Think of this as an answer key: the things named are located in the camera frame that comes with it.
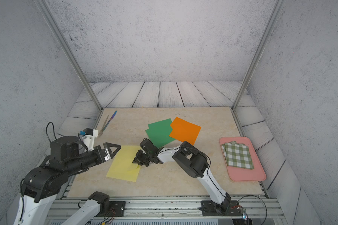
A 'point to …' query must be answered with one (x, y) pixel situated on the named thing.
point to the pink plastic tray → (240, 174)
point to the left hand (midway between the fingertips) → (118, 149)
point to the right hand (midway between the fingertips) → (130, 163)
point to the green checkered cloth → (237, 155)
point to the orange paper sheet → (183, 131)
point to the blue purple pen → (111, 117)
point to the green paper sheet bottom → (160, 136)
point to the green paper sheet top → (163, 125)
